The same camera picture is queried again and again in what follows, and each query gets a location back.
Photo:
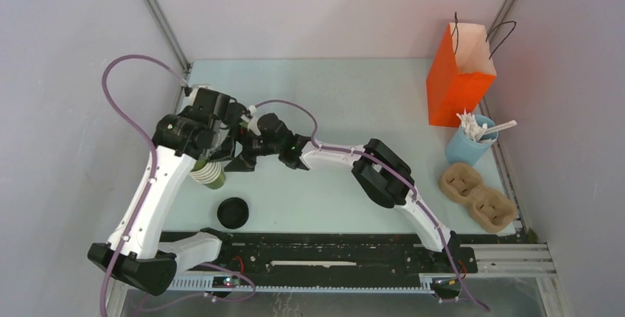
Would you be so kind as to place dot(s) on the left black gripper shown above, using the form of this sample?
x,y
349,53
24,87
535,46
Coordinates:
x,y
219,147

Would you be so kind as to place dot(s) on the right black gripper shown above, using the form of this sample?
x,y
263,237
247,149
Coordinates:
x,y
240,165

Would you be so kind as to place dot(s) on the orange paper bag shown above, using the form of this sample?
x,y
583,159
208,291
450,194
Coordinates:
x,y
462,71

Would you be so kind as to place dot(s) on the brown pulp cup carrier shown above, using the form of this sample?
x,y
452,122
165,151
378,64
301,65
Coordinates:
x,y
487,206

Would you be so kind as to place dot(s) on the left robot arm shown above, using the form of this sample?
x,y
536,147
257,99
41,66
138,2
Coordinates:
x,y
133,253

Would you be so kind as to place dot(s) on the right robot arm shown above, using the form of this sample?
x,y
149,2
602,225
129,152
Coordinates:
x,y
384,177

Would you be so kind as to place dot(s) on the stack of paper cups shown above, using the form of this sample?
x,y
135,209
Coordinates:
x,y
208,174

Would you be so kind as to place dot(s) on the stack of black lids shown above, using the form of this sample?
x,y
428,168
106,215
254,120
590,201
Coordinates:
x,y
233,213

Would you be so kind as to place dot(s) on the blue cup of stirrers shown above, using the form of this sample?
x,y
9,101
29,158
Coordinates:
x,y
474,137

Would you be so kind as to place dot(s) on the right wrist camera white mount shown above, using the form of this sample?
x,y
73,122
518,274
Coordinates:
x,y
253,121

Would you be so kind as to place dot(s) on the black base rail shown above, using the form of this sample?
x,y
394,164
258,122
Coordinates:
x,y
339,261

